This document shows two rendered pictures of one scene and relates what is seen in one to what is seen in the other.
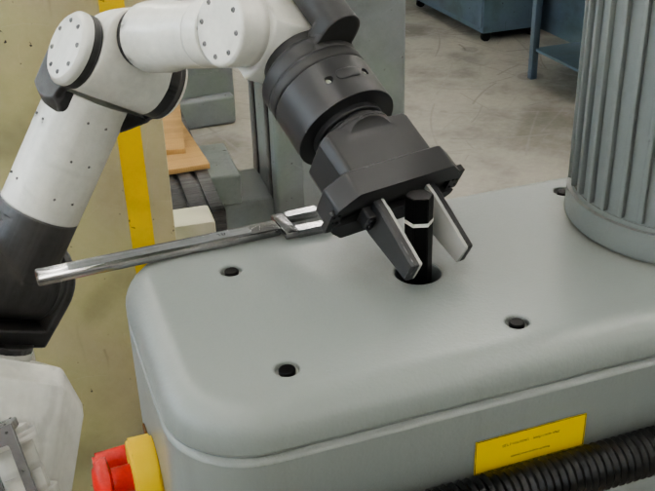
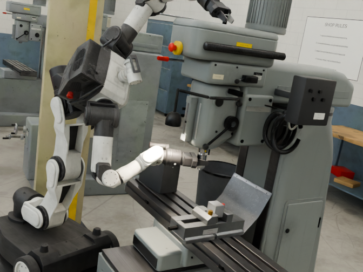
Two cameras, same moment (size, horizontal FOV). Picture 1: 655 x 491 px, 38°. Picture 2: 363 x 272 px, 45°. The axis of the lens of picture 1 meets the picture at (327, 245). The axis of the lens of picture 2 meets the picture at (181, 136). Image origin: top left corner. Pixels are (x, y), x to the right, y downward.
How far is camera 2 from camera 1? 150 cm
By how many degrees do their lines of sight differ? 20
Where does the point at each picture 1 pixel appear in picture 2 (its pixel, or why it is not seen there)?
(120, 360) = not seen: hidden behind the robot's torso
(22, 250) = (128, 34)
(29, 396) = not seen: hidden behind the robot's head
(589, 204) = (250, 23)
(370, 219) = (219, 12)
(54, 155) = (139, 15)
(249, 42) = not seen: outside the picture
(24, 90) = (59, 52)
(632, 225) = (258, 24)
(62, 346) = (48, 142)
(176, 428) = (195, 24)
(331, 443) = (218, 31)
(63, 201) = (138, 26)
